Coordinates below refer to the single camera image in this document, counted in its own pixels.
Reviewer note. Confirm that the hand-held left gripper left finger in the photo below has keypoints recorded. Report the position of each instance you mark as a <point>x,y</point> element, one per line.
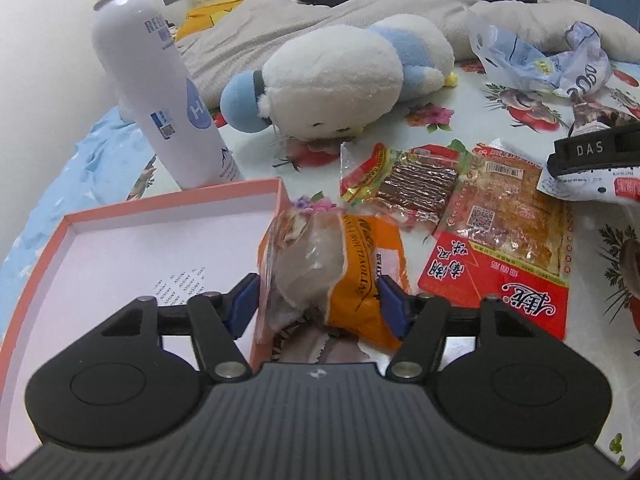
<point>244,305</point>

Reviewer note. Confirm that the white snack packet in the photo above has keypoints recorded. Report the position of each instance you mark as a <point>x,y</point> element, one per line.
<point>590,190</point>

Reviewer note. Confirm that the shallow pink cardboard box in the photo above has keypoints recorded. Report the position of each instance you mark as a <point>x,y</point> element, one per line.
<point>125,250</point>

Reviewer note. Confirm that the white blue plush toy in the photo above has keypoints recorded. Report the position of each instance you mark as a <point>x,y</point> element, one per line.
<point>330,75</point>

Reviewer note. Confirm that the crumpled blue white plastic bag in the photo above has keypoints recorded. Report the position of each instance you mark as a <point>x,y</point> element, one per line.
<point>525,55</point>

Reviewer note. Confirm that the light blue bedsheet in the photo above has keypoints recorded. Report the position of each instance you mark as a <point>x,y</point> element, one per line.
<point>100,160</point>

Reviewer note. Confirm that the dark brown snack packet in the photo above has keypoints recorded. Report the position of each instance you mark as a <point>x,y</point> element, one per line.
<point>600,115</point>

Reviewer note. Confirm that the grey blanket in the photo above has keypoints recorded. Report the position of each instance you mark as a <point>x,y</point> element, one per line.
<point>300,15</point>

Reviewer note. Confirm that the floral mat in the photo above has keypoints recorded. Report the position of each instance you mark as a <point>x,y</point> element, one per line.
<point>600,260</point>

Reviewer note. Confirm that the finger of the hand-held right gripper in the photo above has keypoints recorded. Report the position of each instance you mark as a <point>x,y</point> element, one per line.
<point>590,167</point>

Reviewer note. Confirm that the brown snack sticks packet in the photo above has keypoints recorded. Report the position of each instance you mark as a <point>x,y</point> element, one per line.
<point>415,185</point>

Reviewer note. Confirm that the white spray can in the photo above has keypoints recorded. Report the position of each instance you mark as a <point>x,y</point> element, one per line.
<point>160,85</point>

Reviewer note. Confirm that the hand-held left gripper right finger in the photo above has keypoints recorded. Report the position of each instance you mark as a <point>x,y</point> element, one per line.
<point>392,307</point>

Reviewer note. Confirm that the yellow cloth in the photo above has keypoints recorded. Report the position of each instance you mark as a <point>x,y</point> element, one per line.
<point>205,17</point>

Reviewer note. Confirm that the large red orange snack packet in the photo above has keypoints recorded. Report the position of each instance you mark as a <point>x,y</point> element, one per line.
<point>500,220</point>

